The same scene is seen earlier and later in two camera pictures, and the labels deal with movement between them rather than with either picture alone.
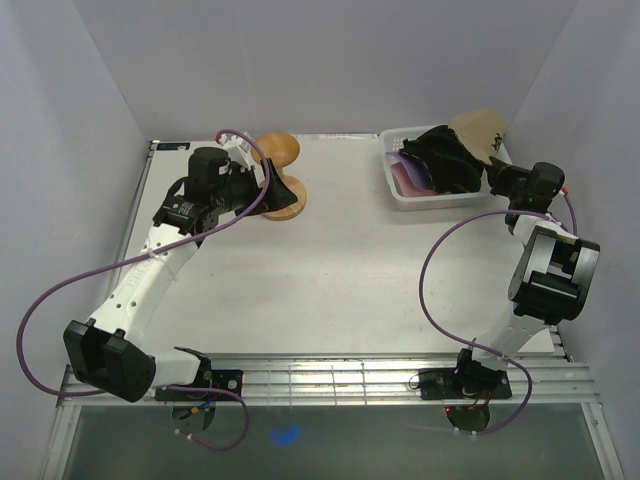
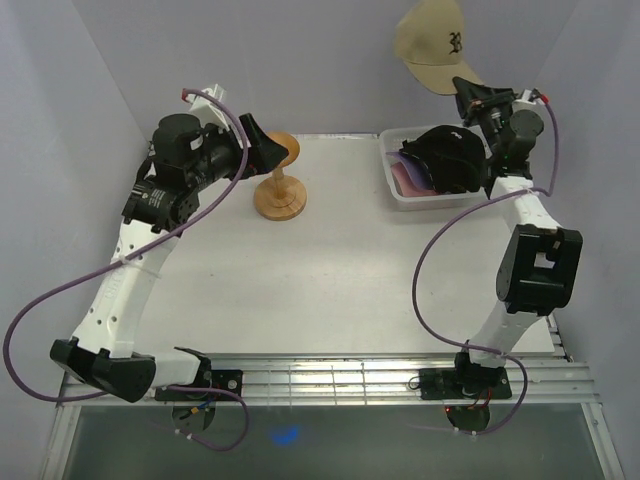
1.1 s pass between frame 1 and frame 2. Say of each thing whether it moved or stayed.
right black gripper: moved
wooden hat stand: stayed
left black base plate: stayed
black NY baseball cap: stayed
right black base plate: stayed
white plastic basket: stayed
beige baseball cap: moved
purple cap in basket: stayed
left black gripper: moved
